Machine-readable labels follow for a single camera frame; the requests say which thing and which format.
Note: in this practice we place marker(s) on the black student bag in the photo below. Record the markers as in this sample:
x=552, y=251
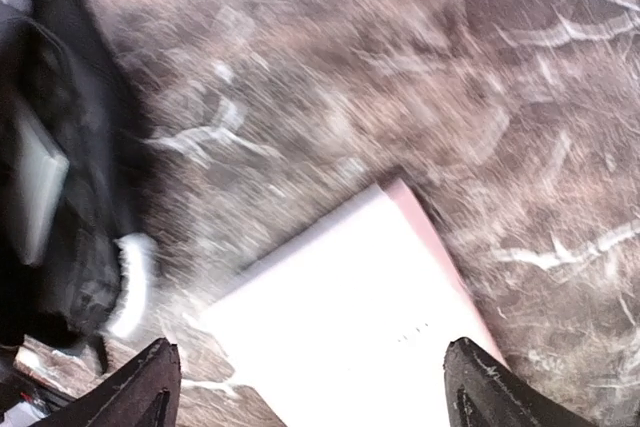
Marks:
x=93, y=279

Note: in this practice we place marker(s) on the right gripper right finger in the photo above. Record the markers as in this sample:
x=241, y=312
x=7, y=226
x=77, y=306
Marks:
x=481, y=391

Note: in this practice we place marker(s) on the pink Warm Chord book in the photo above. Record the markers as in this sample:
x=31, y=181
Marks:
x=347, y=324

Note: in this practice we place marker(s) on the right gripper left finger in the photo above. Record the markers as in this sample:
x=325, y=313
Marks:
x=143, y=392

